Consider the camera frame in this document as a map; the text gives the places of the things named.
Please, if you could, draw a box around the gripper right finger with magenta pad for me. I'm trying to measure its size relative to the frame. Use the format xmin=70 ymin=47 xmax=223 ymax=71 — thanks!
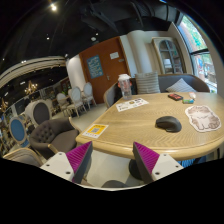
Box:
xmin=133 ymin=142 xmax=182 ymax=184

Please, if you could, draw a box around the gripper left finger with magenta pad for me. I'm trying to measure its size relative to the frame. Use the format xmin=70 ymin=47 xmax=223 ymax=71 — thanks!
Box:
xmin=41 ymin=142 xmax=93 ymax=184

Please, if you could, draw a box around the black computer mouse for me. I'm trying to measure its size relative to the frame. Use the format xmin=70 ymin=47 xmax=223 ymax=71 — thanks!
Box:
xmin=155 ymin=116 xmax=182 ymax=133

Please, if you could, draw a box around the cat shaped mouse pad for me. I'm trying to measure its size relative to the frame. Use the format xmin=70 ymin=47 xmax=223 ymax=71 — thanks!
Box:
xmin=185 ymin=105 xmax=221 ymax=132

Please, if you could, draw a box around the dark grey tufted armchair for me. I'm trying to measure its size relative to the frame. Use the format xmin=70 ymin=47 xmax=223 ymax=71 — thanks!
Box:
xmin=29 ymin=118 xmax=81 ymax=160

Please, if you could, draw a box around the yellow QR code sticker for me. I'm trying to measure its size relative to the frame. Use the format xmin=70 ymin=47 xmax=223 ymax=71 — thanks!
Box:
xmin=83 ymin=124 xmax=108 ymax=139

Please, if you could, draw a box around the beige chair back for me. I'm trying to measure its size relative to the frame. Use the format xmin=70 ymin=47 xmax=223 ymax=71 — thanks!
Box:
xmin=3 ymin=148 xmax=43 ymax=167

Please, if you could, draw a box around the round wooden table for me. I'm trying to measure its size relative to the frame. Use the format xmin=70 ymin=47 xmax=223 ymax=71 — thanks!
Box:
xmin=77 ymin=92 xmax=224 ymax=161

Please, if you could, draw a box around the grey backed oval chair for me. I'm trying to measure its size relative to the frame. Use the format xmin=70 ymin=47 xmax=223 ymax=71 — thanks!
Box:
xmin=25 ymin=100 xmax=52 ymax=127

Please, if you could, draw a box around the white dining chair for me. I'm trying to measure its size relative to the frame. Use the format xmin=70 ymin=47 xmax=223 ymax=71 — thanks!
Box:
xmin=56 ymin=93 xmax=69 ymax=114
xmin=67 ymin=87 xmax=85 ymax=114
xmin=82 ymin=82 xmax=96 ymax=104

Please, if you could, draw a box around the blue backed oval chair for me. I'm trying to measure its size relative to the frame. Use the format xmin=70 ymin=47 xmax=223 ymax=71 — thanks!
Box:
xmin=9 ymin=117 xmax=30 ymax=148

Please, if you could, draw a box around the white printed menu sheet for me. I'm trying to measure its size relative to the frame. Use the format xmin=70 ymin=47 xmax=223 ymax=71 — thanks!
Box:
xmin=116 ymin=98 xmax=147 ymax=112

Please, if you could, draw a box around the black and red small box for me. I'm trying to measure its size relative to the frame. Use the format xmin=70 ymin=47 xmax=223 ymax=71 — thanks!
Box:
xmin=168 ymin=93 xmax=183 ymax=101

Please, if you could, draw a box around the small white object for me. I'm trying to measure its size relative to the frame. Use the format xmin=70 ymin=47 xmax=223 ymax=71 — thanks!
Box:
xmin=189 ymin=92 xmax=196 ymax=99

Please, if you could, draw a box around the striped grey cushion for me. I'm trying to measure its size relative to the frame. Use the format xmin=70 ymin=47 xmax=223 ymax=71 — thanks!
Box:
xmin=135 ymin=72 xmax=160 ymax=94

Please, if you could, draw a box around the light grey patterned cushion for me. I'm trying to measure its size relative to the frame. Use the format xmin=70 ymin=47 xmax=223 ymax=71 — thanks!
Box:
xmin=167 ymin=78 xmax=195 ymax=92

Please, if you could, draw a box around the clear plastic water bottle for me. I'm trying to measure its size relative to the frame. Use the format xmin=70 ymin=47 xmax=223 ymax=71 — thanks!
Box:
xmin=118 ymin=74 xmax=132 ymax=100

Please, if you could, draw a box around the grey curved sofa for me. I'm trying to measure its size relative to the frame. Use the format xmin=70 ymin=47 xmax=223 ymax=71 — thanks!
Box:
xmin=104 ymin=74 xmax=210 ymax=107

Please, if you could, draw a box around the blue poster on door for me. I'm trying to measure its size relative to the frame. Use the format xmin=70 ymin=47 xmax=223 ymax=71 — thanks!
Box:
xmin=87 ymin=55 xmax=103 ymax=79

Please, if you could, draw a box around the orange wooden door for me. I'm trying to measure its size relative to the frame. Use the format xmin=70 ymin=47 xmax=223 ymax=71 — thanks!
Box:
xmin=79 ymin=37 xmax=130 ymax=103

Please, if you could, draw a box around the beige arched display cabinet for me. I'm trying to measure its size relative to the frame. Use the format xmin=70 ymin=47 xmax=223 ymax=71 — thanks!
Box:
xmin=152 ymin=37 xmax=186 ymax=74

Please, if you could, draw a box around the white paper sign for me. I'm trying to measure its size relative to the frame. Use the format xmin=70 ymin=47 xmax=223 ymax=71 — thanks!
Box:
xmin=110 ymin=52 xmax=119 ymax=60

